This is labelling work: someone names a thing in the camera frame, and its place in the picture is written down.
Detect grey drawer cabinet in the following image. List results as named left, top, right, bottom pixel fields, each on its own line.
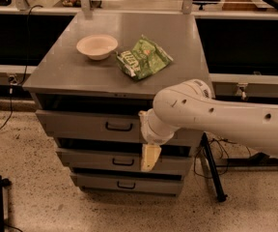
left=22, top=11, right=214, bottom=198

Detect black metal stand leg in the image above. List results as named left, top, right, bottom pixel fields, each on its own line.
left=196, top=133, right=278, bottom=202

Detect grey drawer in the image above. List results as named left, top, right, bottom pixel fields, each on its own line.
left=56, top=148, right=192, bottom=176
left=70, top=173, right=183, bottom=195
left=35, top=109, right=205, bottom=147

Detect grey top drawer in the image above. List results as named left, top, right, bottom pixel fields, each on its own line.
left=35, top=109, right=205, bottom=147

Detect grey middle drawer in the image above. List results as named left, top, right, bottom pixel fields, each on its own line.
left=56, top=148, right=192, bottom=176

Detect white paper bowl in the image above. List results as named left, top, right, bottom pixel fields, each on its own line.
left=76, top=35, right=118, bottom=61

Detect green chip bag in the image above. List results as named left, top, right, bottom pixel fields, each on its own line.
left=116, top=35, right=174, bottom=81

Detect grey bottom drawer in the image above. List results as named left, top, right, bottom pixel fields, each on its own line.
left=70, top=173, right=183, bottom=195

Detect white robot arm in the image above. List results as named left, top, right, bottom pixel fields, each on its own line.
left=139, top=79, right=278, bottom=171

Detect black floor cables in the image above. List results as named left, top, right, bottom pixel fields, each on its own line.
left=192, top=136, right=253, bottom=180

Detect black cable left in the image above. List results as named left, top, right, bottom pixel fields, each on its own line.
left=0, top=5, right=44, bottom=142

